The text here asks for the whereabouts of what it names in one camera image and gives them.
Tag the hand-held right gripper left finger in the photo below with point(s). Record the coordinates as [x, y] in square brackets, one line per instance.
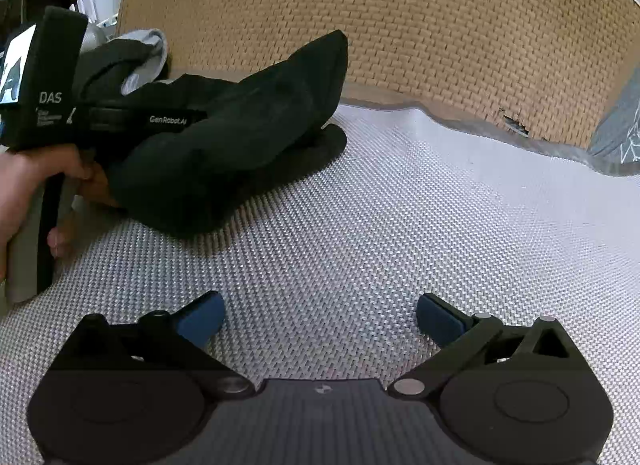
[202, 320]

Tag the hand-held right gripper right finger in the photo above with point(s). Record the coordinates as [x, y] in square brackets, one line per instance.
[440, 320]

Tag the black white-print shirt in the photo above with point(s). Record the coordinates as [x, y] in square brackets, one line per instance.
[240, 135]

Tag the person's left hand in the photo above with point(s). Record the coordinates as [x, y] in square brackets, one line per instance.
[30, 170]

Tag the dark grey sweatshirt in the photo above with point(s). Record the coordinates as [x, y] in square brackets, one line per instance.
[117, 57]

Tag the grey patterned cloth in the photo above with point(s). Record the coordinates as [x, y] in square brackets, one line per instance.
[620, 130]

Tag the tan woven headboard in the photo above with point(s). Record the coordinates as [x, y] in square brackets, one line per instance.
[400, 30]

